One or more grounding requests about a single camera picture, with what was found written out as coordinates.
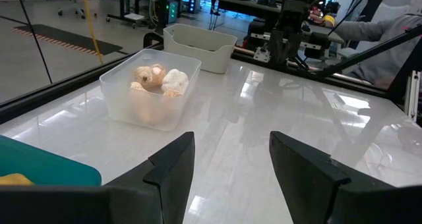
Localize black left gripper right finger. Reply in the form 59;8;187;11
269;131;422;224

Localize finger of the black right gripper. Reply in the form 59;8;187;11
267;36;285;66
285;36;301;66

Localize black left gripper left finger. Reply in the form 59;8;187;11
0;132;196;224

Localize white garlic bulb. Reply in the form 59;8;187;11
160;68;190;93

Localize beige garlic bulb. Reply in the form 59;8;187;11
150;63;167;86
130;81;148;92
133;65;153;86

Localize yellow lemon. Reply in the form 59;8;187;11
0;173;34;186

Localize black desk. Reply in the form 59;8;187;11
210;0;283;20

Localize person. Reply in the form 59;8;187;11
329;0;422;90

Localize clear plastic bin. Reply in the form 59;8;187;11
163;22;238;74
99;48;202;132

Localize computer tower green lights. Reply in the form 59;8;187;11
166;0;181;24

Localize teal plastic basket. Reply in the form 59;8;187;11
0;134;102;187

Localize black mat orange stripes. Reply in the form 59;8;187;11
9;23;123;56

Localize office chair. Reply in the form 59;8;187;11
54;0;87;20

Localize silver aluminium bracket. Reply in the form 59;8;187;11
404;70;422;123

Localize black aluminium table frame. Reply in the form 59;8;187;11
0;24;422;126

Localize yellow cable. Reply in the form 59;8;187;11
81;0;104;65

